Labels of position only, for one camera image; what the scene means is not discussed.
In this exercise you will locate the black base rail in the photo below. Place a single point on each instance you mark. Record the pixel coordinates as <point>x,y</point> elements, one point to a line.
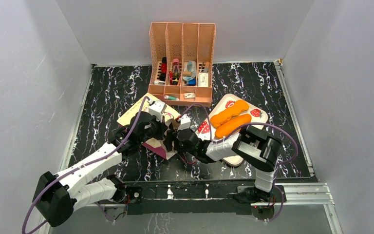
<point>198,197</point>

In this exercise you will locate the green tube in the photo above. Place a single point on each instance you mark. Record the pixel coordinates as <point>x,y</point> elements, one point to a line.
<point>167,97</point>

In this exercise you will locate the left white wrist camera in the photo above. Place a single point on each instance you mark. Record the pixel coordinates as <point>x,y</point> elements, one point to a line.
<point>156,108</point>

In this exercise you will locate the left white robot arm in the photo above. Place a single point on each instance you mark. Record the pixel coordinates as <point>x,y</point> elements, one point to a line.
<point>59,195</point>

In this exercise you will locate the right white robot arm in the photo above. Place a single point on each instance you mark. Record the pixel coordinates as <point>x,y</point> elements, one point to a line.
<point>257,147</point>

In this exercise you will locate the pink desk organizer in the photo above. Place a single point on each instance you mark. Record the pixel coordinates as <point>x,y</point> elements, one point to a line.
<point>186,42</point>

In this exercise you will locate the orange baguette bread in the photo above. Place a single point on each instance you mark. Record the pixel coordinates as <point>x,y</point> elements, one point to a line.
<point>229,127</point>

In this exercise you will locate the pink capped bottle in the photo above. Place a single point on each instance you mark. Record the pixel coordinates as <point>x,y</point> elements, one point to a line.
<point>175,72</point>

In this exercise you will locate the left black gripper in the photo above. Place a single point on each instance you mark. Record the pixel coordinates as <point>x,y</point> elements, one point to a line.
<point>162,128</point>

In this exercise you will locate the long twisted orange bread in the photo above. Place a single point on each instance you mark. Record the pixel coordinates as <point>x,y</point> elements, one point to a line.
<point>227,114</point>

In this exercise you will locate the white small box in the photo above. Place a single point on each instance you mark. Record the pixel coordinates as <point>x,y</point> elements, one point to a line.
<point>203,80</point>

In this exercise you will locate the red black bottle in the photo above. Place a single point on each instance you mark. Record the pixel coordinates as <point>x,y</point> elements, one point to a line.
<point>163,69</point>

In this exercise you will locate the small white card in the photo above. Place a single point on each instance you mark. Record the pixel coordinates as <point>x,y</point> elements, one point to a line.
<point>189,95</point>

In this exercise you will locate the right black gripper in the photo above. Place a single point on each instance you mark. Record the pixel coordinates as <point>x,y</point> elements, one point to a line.
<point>170,140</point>

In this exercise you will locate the pink and cream paper bag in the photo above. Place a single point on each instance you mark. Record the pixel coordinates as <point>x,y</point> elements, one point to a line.
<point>121,138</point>

